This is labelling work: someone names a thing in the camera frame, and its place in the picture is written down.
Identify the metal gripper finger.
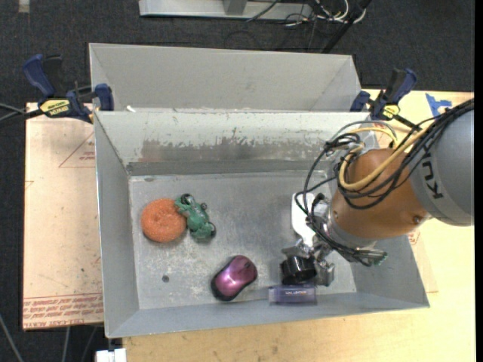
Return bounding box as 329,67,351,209
314,259,337,287
281,241,315,259

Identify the black round cap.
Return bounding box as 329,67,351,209
279,255,318,286

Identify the clear purple box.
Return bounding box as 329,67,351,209
268,284,318,306

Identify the purple computer mouse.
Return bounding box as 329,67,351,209
210,254,259,302

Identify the green toy frog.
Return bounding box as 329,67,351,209
174,193,217,241

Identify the grey metal bin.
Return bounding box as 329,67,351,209
88,42,431,339

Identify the orange round scrub sponge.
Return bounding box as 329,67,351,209
140,198,188,244

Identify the brown cardboard board, red print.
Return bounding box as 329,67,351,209
22,102,441,332

